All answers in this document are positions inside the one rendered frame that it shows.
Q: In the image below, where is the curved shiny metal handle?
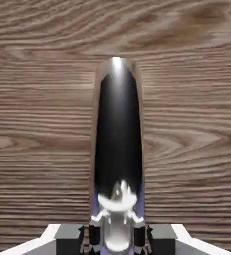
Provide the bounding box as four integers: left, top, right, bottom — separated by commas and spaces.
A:
88, 57, 146, 255

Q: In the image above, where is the wooden cabinet door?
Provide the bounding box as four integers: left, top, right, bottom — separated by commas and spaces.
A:
0, 0, 231, 255

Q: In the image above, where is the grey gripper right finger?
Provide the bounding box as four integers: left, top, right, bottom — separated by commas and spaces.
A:
146, 223, 231, 255

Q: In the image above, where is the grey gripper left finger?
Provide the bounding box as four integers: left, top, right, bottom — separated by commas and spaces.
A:
0, 223, 85, 255

